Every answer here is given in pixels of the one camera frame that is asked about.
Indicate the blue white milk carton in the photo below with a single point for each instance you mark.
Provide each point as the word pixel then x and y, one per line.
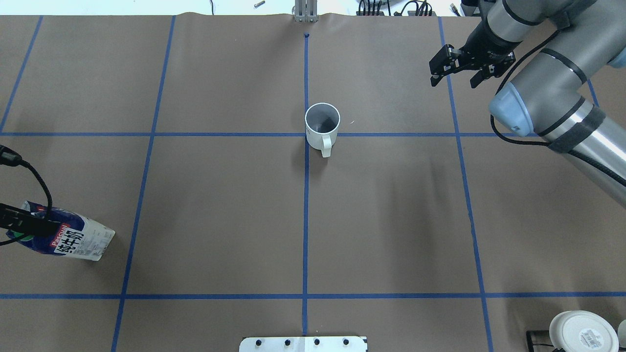
pixel 77 237

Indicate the aluminium frame post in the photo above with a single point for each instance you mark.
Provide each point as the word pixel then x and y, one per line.
pixel 305 11

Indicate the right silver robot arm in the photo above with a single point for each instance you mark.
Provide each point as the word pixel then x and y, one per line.
pixel 545 50

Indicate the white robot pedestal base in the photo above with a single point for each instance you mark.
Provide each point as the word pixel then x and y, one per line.
pixel 305 344

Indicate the white mug with handle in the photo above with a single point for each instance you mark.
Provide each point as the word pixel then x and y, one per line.
pixel 322 121

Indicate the white upturned cup on rack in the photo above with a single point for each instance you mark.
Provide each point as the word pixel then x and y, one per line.
pixel 582 331

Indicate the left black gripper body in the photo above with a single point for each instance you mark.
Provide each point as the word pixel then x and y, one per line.
pixel 23 221

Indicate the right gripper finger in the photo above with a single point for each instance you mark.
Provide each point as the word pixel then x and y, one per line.
pixel 437 77
pixel 482 74

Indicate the black wire cup rack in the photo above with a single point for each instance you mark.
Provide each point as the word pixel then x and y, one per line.
pixel 539 341

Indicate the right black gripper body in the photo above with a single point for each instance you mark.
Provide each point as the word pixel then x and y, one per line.
pixel 481 41

